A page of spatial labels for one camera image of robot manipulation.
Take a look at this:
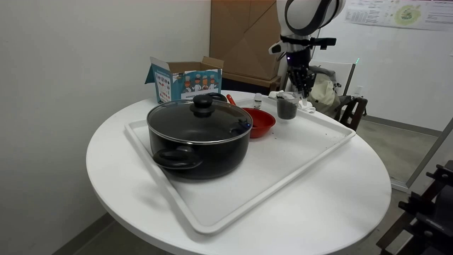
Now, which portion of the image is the grey metal pole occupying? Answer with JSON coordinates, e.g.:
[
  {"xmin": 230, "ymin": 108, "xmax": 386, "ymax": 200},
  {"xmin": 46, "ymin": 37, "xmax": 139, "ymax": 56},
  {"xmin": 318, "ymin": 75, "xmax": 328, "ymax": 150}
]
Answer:
[{"xmin": 407, "ymin": 118, "xmax": 453, "ymax": 190}]

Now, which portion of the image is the glass pot lid black knob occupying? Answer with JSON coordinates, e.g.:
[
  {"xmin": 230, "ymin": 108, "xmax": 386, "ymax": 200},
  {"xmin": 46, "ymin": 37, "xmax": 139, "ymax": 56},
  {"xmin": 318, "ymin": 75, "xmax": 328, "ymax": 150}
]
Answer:
[{"xmin": 146, "ymin": 94, "xmax": 254, "ymax": 146}]

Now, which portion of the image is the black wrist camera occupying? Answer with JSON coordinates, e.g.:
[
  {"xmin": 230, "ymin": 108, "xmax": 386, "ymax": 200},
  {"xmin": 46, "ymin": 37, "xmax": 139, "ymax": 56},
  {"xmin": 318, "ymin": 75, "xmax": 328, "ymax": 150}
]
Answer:
[{"xmin": 291, "ymin": 36, "xmax": 337, "ymax": 50}]

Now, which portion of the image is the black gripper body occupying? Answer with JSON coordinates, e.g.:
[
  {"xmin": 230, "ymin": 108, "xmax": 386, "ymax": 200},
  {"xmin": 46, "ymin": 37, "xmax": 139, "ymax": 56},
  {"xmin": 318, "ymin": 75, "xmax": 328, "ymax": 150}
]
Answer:
[{"xmin": 284, "ymin": 47, "xmax": 318, "ymax": 80}]

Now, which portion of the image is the large brown cardboard sheet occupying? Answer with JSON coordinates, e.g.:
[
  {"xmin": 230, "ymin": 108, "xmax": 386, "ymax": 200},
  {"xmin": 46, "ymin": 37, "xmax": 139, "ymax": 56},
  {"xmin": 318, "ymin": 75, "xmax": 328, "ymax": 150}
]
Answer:
[{"xmin": 210, "ymin": 0, "xmax": 285, "ymax": 90}]

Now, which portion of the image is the black cooking pot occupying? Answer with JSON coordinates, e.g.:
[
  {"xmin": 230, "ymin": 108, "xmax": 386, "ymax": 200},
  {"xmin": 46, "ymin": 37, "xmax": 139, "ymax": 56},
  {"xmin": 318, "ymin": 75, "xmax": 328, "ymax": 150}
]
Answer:
[{"xmin": 146, "ymin": 116, "xmax": 254, "ymax": 183}]

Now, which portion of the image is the grey metal frame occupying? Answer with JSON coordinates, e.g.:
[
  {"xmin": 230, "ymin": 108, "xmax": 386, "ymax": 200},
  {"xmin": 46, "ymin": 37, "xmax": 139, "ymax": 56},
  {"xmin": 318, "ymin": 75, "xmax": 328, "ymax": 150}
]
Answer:
[{"xmin": 311, "ymin": 60, "xmax": 359, "ymax": 98}]

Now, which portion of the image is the blue printed cardboard box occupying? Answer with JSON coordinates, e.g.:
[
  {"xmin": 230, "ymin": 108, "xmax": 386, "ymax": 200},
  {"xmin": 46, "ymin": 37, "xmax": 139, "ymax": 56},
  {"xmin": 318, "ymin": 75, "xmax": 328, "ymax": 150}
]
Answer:
[{"xmin": 145, "ymin": 56, "xmax": 226, "ymax": 105}]

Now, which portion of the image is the paper wall poster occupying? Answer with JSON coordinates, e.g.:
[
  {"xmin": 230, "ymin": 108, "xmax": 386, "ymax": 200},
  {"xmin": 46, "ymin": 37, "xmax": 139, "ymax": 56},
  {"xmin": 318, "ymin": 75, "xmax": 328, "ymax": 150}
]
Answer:
[{"xmin": 345, "ymin": 0, "xmax": 453, "ymax": 33}]

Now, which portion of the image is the dark wooden rack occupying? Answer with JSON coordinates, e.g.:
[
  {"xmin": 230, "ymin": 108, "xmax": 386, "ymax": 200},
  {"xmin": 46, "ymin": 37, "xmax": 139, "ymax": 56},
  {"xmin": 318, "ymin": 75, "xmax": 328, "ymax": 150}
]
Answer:
[{"xmin": 333, "ymin": 95, "xmax": 370, "ymax": 132}]

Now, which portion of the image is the white plastic tray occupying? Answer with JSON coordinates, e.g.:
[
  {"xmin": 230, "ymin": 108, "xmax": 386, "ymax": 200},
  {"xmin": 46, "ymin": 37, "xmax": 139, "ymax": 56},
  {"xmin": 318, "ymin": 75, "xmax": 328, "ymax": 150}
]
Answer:
[{"xmin": 125, "ymin": 97, "xmax": 359, "ymax": 237}]

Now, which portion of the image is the orange bowl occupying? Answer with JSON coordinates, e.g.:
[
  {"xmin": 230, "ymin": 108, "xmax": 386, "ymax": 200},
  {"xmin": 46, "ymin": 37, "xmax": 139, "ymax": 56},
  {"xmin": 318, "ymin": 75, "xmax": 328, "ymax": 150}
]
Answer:
[{"xmin": 241, "ymin": 107, "xmax": 278, "ymax": 141}]

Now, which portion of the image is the clear plastic bag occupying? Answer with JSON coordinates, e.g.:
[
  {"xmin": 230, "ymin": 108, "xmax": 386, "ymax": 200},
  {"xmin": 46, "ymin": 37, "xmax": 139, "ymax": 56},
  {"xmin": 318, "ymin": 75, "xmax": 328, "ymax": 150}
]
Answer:
[{"xmin": 311, "ymin": 74, "xmax": 340, "ymax": 108}]

